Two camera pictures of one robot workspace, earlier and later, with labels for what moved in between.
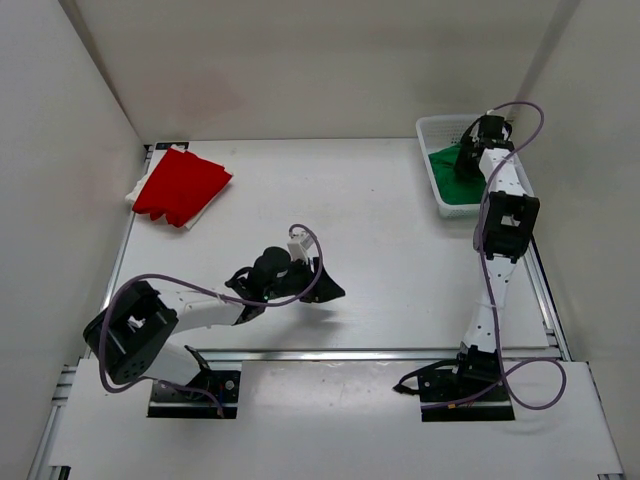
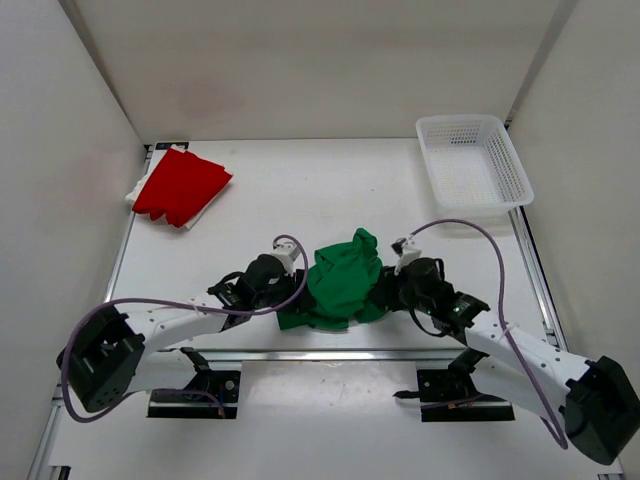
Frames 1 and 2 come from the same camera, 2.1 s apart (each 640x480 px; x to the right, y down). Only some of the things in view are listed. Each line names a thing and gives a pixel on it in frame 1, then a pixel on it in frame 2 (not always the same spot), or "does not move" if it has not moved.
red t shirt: (183, 185) does not move
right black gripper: (466, 169) → (384, 295)
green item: (454, 189) → (340, 286)
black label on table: (167, 145) does not move
